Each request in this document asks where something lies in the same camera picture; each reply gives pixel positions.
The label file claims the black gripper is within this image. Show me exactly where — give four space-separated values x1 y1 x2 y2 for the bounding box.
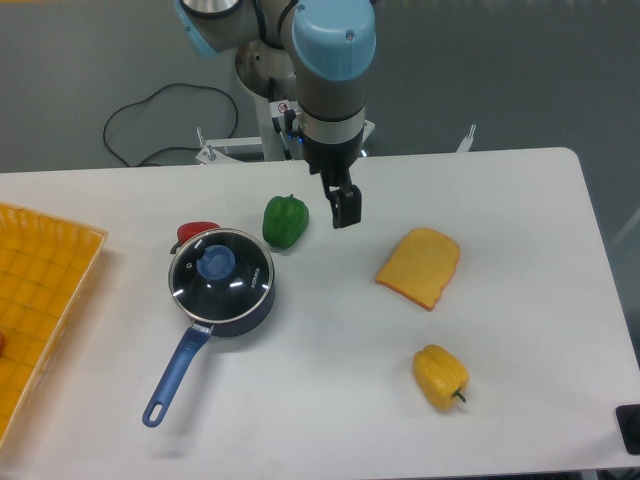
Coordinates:
302 132 362 229

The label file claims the glass pot lid blue knob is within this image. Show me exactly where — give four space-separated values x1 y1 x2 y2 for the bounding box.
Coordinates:
168 228 275 325

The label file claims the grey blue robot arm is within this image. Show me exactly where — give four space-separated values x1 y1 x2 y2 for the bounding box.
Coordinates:
174 1 377 228

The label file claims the green bell pepper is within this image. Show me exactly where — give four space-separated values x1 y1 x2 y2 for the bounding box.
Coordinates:
262 195 309 250

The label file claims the toast bread slice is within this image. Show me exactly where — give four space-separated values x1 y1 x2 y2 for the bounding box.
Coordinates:
375 228 461 311

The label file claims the red bell pepper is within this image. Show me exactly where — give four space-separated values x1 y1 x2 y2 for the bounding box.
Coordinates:
170 221 220 255

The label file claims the yellow bell pepper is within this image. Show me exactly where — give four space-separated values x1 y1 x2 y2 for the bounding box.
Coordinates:
412 344 469 412

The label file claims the yellow woven basket tray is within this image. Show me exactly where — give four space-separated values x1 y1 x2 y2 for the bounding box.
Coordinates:
1 203 108 440

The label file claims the black device at table edge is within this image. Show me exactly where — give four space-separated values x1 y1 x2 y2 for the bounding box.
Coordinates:
615 404 640 455

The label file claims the white table bracket right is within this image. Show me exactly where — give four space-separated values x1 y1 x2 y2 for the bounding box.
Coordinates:
456 124 477 153

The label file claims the blue saucepan with handle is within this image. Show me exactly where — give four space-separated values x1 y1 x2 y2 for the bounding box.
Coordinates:
142 284 276 428

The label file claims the black cable on floor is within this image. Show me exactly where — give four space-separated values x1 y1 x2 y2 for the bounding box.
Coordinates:
102 82 239 168

